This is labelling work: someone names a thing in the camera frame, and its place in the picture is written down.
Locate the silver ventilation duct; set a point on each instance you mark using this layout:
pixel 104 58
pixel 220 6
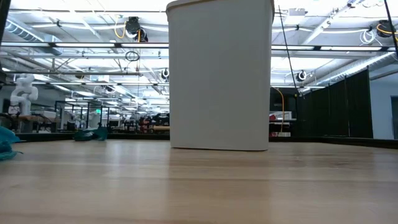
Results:
pixel 367 63
pixel 21 32

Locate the small teal cloth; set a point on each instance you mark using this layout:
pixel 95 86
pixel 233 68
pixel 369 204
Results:
pixel 91 134

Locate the black rig light bar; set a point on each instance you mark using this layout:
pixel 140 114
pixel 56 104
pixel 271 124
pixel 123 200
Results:
pixel 84 45

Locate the wooden workbench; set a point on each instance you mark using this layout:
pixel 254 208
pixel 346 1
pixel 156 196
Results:
pixel 34 119

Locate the large teal cloth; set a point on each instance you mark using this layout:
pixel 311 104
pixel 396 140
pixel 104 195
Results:
pixel 6 143

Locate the white box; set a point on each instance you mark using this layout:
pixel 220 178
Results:
pixel 286 115

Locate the black partition wall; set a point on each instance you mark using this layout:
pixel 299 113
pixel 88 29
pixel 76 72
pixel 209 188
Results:
pixel 335 112

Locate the workbench with dark equipment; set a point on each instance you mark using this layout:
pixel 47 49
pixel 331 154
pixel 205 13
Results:
pixel 155 119

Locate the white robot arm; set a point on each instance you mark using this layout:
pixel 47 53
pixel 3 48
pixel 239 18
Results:
pixel 23 93

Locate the black aluminium rig frame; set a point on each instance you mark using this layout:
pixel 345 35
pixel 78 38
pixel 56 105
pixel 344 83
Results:
pixel 140 136

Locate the blue door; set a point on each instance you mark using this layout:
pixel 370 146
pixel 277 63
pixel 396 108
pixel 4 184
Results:
pixel 395 118

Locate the white plastic trash bin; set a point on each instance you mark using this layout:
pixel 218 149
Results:
pixel 217 77

